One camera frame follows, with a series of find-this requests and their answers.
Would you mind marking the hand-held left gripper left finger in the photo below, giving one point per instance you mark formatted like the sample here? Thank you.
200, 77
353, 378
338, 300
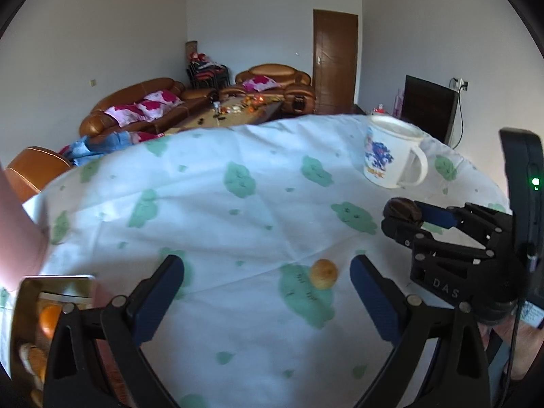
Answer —
159, 297

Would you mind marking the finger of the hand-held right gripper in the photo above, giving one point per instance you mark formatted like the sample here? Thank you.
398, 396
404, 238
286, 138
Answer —
440, 217
399, 231

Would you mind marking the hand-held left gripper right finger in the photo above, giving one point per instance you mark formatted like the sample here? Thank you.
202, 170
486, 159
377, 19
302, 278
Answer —
374, 297

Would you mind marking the dark brown wrinkled fruit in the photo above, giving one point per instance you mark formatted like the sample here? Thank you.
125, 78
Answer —
401, 210

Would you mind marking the small tan round fruit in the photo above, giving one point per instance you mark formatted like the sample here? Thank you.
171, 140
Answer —
324, 274

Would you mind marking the pink metal tin box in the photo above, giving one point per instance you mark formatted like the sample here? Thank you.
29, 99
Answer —
55, 289

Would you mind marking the orange mandarin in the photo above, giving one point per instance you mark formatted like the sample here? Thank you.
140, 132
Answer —
50, 318
34, 359

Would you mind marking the person's right hand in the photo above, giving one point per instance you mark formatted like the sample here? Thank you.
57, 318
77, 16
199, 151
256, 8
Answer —
529, 348

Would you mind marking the white printed mug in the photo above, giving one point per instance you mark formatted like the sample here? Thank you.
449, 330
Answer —
386, 157

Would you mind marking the black television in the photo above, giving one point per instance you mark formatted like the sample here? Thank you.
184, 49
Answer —
429, 108

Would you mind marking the white cloud-print tablecloth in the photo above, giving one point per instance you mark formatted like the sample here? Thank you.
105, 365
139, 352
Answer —
255, 221

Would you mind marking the pink electric kettle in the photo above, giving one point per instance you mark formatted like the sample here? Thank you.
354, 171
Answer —
17, 229

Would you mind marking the blue cloth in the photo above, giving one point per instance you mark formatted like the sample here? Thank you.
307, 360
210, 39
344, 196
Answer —
102, 144

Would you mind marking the brown leather chair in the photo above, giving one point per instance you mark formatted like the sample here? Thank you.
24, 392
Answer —
34, 170

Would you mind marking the brown wooden door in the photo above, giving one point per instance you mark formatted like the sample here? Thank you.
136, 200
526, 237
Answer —
335, 63

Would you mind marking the floral pink pillow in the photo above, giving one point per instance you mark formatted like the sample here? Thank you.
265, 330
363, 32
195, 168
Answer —
259, 83
159, 102
123, 112

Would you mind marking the brown leather armchair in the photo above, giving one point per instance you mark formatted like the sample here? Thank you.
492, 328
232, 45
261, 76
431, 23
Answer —
289, 78

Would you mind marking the wooden coffee table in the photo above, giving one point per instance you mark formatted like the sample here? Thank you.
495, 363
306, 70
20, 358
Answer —
238, 114

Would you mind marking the brown leather sofa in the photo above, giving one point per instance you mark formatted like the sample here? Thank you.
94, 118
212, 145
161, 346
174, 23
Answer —
127, 93

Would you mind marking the stack of black chairs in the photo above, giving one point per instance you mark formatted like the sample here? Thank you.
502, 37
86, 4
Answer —
208, 74

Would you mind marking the tall brown stand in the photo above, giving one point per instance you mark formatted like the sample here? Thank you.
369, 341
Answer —
191, 51

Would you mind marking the wall power outlet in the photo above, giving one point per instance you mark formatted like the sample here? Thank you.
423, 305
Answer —
461, 83

